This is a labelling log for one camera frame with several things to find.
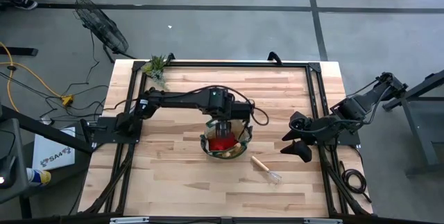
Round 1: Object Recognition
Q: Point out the person's shoe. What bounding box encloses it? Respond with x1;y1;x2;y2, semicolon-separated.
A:
10;0;38;11

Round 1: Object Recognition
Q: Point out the black side table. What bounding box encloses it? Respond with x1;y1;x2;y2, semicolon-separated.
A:
0;105;94;220

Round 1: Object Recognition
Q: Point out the black floor fan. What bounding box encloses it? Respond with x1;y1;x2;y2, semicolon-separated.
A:
72;0;137;64

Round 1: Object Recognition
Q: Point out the beige green-trimmed gardening bag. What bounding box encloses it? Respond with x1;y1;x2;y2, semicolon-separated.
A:
199;118;253;160

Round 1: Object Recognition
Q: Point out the white printed box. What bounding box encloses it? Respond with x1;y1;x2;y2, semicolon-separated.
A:
32;126;76;171

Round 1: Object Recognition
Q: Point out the black floor cable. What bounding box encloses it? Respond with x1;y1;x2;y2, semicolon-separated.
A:
0;29;112;121

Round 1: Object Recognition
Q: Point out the yellow extension cord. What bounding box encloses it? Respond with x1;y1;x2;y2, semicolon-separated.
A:
0;41;67;112

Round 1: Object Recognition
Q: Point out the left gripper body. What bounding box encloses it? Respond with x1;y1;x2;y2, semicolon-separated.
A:
213;102;253;130

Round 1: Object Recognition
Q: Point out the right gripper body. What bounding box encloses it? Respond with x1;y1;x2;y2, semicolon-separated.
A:
305;112;336;146

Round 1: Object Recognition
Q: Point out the blue and yellow can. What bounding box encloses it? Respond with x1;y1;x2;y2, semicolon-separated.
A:
26;167;52;188

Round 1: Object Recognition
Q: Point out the coiled black cable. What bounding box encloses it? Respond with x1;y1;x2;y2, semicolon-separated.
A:
339;160;373;204

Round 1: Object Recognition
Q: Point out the black floor bar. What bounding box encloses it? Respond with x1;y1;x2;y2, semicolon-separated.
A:
0;46;39;57

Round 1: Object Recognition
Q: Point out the potted green succulent plant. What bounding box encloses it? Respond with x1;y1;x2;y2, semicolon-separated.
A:
140;53;168;88

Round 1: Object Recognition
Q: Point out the black table frame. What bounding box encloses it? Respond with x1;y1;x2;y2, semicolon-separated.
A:
78;59;374;218

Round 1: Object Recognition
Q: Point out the black metal stand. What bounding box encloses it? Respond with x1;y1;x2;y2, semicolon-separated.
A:
383;69;444;178

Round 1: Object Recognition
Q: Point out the red gardening glove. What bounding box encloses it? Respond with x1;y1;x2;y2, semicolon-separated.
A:
207;135;239;152

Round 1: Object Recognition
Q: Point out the black device with green light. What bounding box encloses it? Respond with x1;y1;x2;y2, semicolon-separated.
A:
0;154;17;189

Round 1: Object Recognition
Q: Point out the wooden-handled wire hand rake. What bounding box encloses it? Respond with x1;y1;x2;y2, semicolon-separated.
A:
250;155;282;185

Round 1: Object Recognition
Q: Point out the silver metal bracket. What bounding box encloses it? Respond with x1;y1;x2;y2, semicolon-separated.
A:
110;216;150;224
304;218;343;224

